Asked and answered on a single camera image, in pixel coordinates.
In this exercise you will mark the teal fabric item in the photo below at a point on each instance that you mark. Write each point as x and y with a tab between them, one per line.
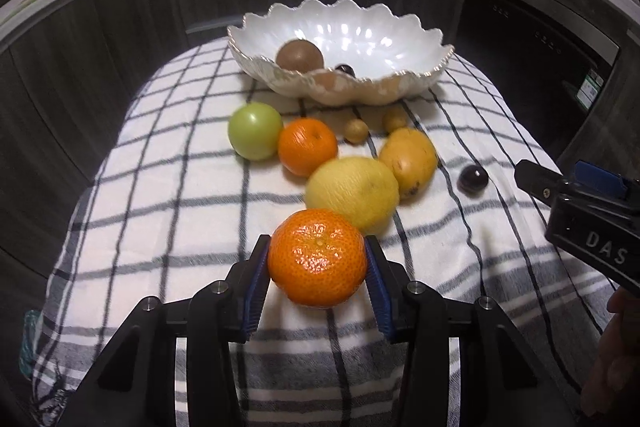
30	342

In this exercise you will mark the small orange mandarin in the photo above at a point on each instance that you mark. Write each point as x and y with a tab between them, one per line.
315	257

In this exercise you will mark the dark cherry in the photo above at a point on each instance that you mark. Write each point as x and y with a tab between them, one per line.
473	179

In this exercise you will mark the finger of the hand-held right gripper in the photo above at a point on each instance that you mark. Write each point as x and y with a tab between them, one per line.
600	179
540	179

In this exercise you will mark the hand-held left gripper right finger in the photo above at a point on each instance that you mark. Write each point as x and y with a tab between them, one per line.
380	304

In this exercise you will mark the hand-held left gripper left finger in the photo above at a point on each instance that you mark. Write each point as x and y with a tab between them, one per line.
255	294

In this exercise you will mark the small tan longan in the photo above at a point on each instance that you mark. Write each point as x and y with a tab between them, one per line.
356	130
395	119

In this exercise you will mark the dark plum in bowl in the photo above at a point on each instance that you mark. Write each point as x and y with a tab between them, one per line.
345	70

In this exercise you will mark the brown kiwi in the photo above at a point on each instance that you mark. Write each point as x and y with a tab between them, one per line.
300	55

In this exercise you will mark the person's right hand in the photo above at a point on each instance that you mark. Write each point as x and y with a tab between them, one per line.
617	367

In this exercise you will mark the yellow-orange mango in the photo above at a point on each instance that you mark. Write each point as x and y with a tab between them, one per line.
410	159

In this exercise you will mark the white scalloped bowl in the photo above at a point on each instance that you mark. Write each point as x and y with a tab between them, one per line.
370	37

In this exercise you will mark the green white sticker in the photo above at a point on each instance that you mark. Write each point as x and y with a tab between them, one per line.
592	89

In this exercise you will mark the black dishwasher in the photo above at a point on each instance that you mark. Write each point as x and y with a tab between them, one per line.
525	37

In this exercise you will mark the yellow lemon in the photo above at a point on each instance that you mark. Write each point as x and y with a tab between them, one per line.
352	192

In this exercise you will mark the large orange mandarin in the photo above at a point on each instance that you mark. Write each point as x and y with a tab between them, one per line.
307	147

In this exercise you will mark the white checked cloth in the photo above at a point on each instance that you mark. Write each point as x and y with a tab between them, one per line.
175	207

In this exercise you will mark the green apple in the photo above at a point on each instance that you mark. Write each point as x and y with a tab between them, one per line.
255	130

